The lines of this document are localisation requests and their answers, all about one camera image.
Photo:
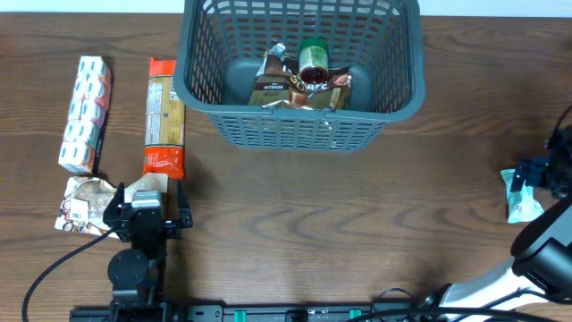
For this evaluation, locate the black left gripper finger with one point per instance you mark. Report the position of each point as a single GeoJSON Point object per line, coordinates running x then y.
{"type": "Point", "coordinates": [116, 201]}
{"type": "Point", "coordinates": [182, 203]}

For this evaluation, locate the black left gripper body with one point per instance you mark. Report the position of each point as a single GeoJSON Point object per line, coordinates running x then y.
{"type": "Point", "coordinates": [147, 224]}

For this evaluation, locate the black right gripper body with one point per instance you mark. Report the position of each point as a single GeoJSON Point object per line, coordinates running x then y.
{"type": "Point", "coordinates": [537, 171]}

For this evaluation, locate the teal wipes packet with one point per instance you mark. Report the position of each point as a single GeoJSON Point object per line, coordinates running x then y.
{"type": "Point", "coordinates": [522, 206]}

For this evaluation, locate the gold coffee bag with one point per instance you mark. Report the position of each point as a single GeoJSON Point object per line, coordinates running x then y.
{"type": "Point", "coordinates": [278, 85]}

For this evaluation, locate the green lid jar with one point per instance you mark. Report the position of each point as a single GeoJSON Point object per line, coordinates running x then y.
{"type": "Point", "coordinates": [313, 60]}

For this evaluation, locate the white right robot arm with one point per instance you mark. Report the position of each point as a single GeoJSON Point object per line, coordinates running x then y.
{"type": "Point", "coordinates": [539, 266]}

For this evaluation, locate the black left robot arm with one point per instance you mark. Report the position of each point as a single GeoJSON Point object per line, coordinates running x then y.
{"type": "Point", "coordinates": [137, 273]}

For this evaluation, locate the tissue pack multipack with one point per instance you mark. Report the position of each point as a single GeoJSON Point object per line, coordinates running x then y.
{"type": "Point", "coordinates": [84, 132]}

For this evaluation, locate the crumpled snack bag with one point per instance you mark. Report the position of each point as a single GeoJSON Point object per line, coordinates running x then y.
{"type": "Point", "coordinates": [86, 198]}

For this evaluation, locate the red spaghetti packet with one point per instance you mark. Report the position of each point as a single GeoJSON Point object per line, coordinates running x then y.
{"type": "Point", "coordinates": [165, 122]}

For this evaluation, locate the grey plastic basket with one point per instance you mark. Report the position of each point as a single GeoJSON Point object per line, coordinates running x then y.
{"type": "Point", "coordinates": [222, 44]}

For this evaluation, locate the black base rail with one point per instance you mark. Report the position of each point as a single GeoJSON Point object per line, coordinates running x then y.
{"type": "Point", "coordinates": [216, 313]}

